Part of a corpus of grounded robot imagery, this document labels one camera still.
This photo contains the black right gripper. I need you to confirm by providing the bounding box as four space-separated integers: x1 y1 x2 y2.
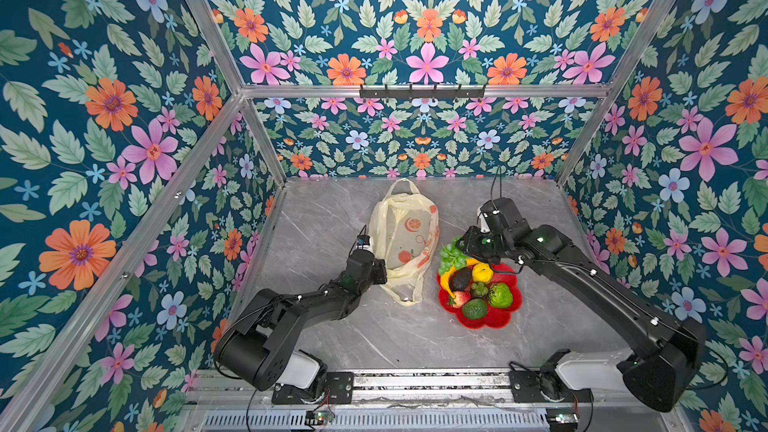
451 226 511 264

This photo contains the yellow fake lemon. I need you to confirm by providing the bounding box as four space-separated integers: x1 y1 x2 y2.
472 263 494 284

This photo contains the green fake grape bunch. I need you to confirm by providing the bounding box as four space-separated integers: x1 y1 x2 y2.
438 237 468 275

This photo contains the cream plastic bag with fruit print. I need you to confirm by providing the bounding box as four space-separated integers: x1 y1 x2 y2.
368 178 440 307

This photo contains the dark fake avocado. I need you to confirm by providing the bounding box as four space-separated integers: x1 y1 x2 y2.
448 267 472 292

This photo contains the green fake bell pepper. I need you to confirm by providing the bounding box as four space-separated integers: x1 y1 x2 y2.
487 282 514 309

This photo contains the yellow fake banana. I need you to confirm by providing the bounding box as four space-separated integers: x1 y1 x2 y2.
439 267 456 298

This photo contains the red fake strawberry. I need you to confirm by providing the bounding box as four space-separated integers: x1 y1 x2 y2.
448 291 472 309

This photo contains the green fake lime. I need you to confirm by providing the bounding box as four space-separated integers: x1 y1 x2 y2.
461 298 489 321

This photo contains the red flower-shaped plate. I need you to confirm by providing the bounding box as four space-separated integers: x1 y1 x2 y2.
436 259 523 330

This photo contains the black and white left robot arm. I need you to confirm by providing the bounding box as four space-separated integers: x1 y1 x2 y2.
213 248 387 394

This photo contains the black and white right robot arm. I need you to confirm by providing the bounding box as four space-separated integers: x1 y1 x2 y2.
456 198 707 412

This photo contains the small green circuit board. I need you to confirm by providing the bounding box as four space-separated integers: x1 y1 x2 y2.
304 410 335 430

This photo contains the right small circuit board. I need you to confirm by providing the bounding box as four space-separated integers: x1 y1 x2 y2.
546 412 579 432

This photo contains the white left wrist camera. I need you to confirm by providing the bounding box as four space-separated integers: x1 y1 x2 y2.
356 234 372 251

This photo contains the aluminium front frame rail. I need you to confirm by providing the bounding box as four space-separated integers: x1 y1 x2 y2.
188 367 642 407

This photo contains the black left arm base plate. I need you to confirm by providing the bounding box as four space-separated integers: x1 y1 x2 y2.
271 372 355 405

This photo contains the black hook rail on wall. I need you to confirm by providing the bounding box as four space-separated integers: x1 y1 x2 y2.
359 84 486 101

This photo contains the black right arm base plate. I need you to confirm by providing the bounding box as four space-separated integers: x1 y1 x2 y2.
508 363 594 404

